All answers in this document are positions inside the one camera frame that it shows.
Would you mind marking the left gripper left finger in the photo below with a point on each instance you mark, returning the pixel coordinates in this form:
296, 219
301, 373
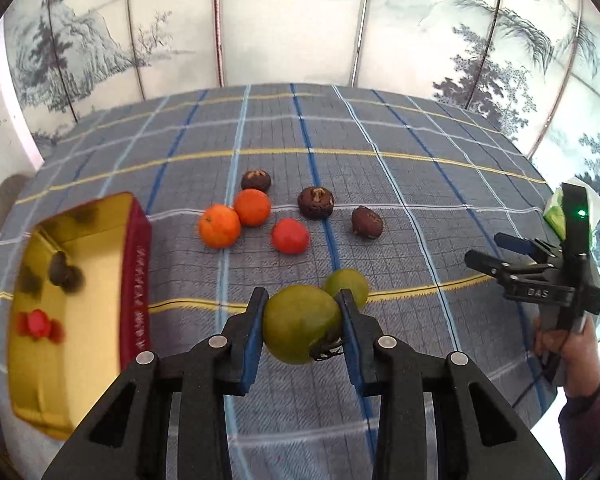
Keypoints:
126, 433

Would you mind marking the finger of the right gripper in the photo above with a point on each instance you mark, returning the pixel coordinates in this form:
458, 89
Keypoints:
536, 249
500, 269

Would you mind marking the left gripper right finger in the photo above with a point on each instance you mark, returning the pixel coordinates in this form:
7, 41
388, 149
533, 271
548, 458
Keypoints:
478, 433

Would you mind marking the brown fruit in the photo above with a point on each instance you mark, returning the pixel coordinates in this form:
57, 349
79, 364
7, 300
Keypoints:
63, 274
316, 203
256, 179
366, 223

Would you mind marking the green tomato small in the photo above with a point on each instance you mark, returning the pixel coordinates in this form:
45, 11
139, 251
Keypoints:
348, 279

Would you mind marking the red tomato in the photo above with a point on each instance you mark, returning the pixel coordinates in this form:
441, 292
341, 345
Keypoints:
290, 237
38, 325

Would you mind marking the green tomato large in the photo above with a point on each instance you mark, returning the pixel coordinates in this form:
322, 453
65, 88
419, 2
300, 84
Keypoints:
302, 324

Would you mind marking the right forearm purple sleeve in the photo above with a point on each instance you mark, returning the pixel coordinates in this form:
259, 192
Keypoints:
579, 423

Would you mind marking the person's right hand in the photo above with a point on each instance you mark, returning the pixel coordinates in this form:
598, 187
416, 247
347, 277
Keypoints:
579, 353

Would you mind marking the green tissue pack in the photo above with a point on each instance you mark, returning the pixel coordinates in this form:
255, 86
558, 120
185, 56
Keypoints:
555, 216

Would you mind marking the red gold toffee tin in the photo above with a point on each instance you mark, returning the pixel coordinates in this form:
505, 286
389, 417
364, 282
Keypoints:
53, 386

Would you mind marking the orange tangerine left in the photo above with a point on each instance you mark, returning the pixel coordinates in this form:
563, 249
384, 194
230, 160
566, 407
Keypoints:
219, 226

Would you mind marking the orange tangerine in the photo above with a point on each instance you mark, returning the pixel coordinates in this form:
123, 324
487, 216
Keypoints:
253, 207
219, 226

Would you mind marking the painted landscape folding screen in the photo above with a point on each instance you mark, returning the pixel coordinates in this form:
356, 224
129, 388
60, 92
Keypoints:
530, 67

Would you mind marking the blue plaid tablecloth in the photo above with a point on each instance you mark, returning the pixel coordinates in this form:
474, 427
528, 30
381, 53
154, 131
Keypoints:
443, 180

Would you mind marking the orange tangerine right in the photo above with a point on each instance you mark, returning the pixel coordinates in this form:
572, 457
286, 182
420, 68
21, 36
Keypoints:
253, 207

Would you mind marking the round grey stone disc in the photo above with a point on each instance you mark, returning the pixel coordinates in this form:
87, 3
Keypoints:
10, 190

